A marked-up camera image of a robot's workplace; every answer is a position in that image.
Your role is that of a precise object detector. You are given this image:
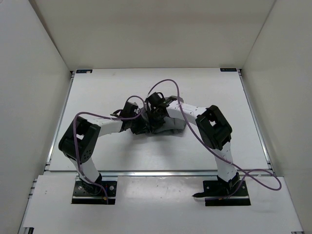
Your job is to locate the grey pleated skirt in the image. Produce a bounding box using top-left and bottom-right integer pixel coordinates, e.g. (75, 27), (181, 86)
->
(142, 111), (186, 134)

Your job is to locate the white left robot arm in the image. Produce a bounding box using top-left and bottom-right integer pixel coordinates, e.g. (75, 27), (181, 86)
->
(58, 101), (147, 194)

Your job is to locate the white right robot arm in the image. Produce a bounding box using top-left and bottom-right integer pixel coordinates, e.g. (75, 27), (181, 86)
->
(146, 92), (239, 195)

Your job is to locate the blue label sticker left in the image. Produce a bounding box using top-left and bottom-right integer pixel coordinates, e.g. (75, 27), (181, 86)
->
(76, 69), (93, 74)

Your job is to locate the blue label sticker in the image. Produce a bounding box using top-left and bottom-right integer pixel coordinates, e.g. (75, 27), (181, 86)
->
(220, 68), (237, 72)
(76, 69), (93, 74)

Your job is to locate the blue label sticker right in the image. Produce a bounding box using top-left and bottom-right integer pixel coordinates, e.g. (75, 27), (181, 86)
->
(220, 68), (237, 72)

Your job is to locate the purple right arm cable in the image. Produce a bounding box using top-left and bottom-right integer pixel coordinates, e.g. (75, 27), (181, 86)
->
(147, 78), (282, 201)

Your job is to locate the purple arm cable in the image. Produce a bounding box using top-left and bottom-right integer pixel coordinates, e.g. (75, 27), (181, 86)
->
(73, 95), (149, 205)
(147, 78), (282, 201)

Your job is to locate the aluminium table front rail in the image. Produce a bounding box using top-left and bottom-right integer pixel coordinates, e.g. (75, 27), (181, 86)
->
(100, 170), (217, 177)

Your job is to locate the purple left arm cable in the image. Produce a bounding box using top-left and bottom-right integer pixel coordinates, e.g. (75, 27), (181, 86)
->
(73, 95), (149, 205)

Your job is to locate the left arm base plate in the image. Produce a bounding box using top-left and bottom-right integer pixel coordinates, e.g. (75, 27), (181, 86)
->
(71, 179), (117, 205)

